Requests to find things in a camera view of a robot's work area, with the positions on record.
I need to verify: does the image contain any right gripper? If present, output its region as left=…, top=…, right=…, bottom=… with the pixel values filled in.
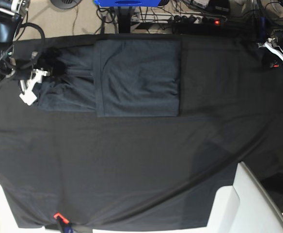
left=0, top=48, right=66, bottom=81

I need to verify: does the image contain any dark grey T-shirt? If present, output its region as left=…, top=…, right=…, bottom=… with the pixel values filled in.
left=34, top=40, right=181, bottom=117

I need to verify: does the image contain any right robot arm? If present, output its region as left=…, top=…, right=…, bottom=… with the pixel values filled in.
left=0, top=0, right=52, bottom=84

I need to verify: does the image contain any round grey floor base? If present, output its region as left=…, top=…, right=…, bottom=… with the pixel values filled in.
left=50, top=0, right=81, bottom=10

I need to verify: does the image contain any black table cloth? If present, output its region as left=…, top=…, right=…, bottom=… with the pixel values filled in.
left=0, top=34, right=283, bottom=231

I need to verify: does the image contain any blue plastic box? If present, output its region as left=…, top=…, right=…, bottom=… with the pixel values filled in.
left=94, top=0, right=161, bottom=7

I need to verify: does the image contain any white power strip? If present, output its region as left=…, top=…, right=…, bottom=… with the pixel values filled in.
left=131, top=12, right=227, bottom=25

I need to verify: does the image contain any red blue clamp bottom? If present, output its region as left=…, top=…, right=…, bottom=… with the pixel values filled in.
left=53, top=213, right=75, bottom=233

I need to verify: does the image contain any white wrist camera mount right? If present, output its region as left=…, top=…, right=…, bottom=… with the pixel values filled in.
left=19, top=69, right=51, bottom=106

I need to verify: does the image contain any black table leg post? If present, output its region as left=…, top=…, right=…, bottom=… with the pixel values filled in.
left=115, top=7, right=135, bottom=33

